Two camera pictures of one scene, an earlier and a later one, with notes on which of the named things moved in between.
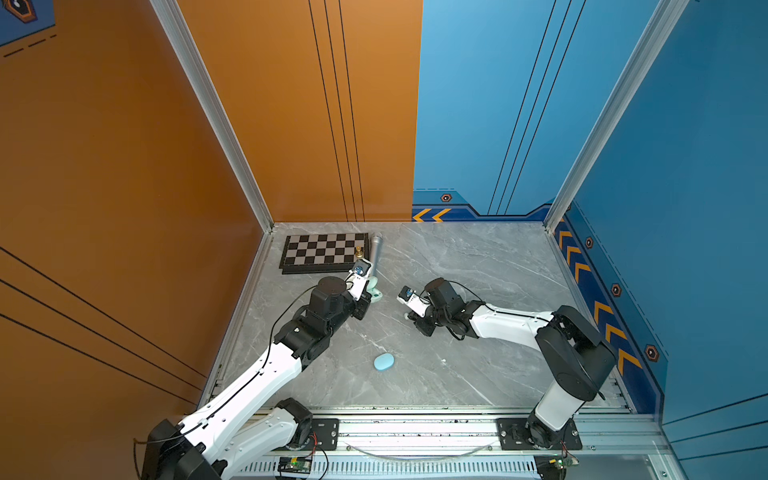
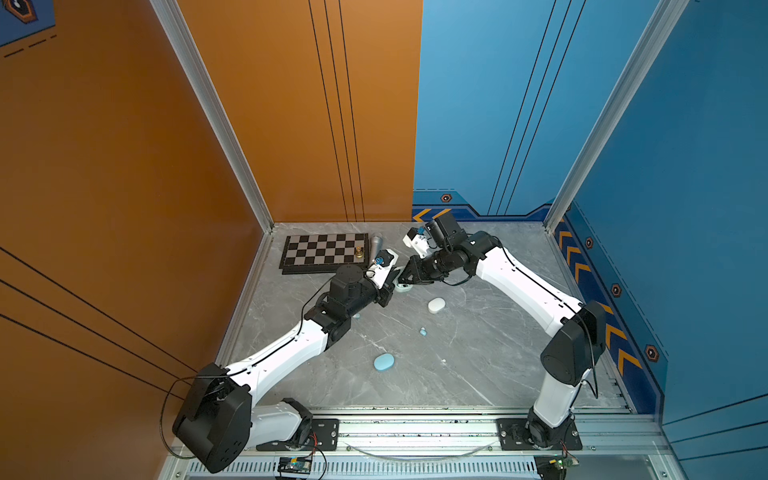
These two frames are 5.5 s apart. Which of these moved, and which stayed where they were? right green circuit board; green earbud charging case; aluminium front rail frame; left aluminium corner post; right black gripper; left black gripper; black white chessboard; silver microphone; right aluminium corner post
Moved: right black gripper; green earbud charging case; left black gripper
Stayed: right aluminium corner post; aluminium front rail frame; silver microphone; right green circuit board; black white chessboard; left aluminium corner post
